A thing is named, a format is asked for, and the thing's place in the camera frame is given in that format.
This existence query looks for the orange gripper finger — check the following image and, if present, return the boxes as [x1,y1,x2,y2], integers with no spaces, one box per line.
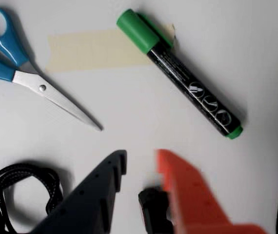
[155,148,269,234]

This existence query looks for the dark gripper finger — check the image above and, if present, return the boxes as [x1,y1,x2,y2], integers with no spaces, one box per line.
[31,150,128,234]

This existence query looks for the green board marker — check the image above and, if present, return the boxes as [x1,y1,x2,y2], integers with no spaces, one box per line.
[116,8,243,140]

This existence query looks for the wide beige masking tape strip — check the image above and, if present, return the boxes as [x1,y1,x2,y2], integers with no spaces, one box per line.
[45,23,179,73]

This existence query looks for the black ring clip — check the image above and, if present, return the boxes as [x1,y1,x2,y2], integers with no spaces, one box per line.
[138,186,177,234]

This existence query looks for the black braided USB cable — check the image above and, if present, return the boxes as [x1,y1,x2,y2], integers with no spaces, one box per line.
[0,163,64,234]

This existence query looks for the blue handled scissors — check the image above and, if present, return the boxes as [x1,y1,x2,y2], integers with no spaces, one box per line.
[0,6,104,132]

